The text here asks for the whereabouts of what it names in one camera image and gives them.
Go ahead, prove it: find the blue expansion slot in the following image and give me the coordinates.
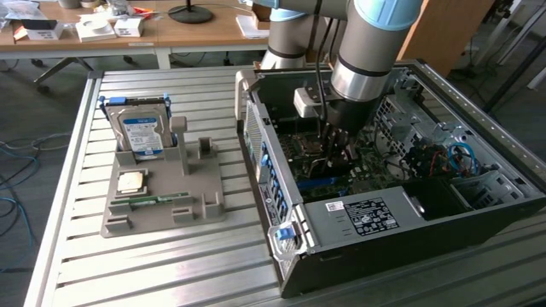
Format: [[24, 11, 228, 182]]
[[298, 178, 342, 190]]

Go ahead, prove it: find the small white labelled box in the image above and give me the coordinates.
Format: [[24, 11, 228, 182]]
[[113, 17, 144, 38]]

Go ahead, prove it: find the grey power supply unit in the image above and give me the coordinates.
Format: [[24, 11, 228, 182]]
[[302, 187, 427, 249]]

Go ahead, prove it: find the blue data wire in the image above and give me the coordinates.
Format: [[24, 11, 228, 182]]
[[443, 142, 483, 178]]

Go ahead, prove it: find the grey parts rack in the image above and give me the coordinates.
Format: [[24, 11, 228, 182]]
[[100, 116, 230, 239]]

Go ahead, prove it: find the black and white box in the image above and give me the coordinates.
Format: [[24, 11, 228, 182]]
[[20, 19, 65, 41]]

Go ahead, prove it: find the green RAM stick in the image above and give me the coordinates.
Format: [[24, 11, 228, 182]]
[[109, 191, 191, 205]]

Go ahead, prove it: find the orange wire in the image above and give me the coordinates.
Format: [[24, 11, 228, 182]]
[[430, 150, 449, 175]]

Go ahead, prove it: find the white box with round roll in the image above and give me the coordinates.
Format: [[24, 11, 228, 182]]
[[75, 14, 117, 43]]

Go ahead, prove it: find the white paper booklet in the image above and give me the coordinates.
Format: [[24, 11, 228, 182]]
[[235, 14, 271, 40]]

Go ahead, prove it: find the black round lamp base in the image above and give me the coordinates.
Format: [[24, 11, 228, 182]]
[[167, 0, 214, 25]]

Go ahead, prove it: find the blue floor cable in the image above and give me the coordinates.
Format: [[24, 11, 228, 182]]
[[0, 140, 41, 272]]

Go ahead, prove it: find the hard disk with blue caddy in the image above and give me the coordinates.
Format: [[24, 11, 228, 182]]
[[97, 94, 174, 162]]

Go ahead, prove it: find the black open PC case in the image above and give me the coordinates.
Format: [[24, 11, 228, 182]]
[[234, 59, 546, 300]]

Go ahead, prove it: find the black camera cable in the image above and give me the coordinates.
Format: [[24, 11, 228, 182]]
[[314, 0, 330, 127]]

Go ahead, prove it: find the blue case latch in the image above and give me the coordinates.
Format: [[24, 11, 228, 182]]
[[275, 225, 298, 240]]

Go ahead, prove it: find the grey floor cable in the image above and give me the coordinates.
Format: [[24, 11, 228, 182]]
[[0, 132, 72, 151]]

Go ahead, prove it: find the silver perforated disk bay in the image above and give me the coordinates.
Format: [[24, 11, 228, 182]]
[[370, 94, 443, 151]]

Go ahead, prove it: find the green motherboard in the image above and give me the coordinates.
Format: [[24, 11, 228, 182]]
[[275, 116, 405, 204]]

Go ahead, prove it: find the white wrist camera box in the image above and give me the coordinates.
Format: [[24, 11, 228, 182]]
[[292, 86, 327, 118]]

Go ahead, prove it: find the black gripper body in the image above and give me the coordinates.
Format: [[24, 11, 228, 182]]
[[322, 97, 379, 134]]

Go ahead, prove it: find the silver CPU chip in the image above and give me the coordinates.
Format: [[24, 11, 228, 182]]
[[117, 171, 148, 194]]

